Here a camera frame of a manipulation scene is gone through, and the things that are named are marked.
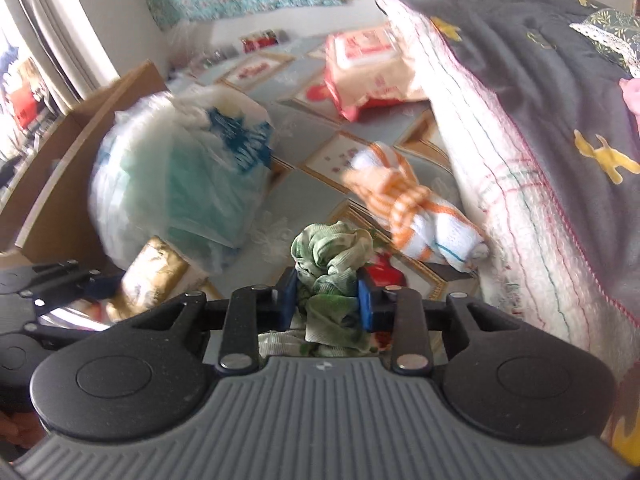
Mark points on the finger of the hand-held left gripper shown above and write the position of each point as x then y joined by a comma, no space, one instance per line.
107,286
65,335

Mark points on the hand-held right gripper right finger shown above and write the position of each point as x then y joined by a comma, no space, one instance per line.
365,305

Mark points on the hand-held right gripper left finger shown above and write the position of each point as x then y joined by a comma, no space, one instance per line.
289,302

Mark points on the green patterned cloth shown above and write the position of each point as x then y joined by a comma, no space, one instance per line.
330,255

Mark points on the brown cardboard box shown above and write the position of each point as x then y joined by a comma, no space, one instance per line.
60,185

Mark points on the white plastic bag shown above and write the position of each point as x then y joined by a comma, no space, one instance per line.
175,185

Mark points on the gold tissue packet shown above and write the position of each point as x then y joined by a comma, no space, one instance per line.
150,270

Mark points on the orange striped white towel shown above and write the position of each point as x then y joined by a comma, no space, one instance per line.
425,220

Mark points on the fruit print bed sheet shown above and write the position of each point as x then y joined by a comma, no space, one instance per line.
320,160

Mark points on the pink wet wipes pack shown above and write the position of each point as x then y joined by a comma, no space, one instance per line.
370,85

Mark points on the crumpled clear plastic bag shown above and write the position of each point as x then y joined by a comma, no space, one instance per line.
200,47

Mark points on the white curtain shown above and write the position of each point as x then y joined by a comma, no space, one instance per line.
65,25

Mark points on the grey folded quilt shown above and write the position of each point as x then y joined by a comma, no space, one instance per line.
500,60

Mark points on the pink blanket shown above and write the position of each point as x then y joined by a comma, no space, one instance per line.
631,95

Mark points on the dark floral lace pillow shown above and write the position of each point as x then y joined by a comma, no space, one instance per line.
615,30

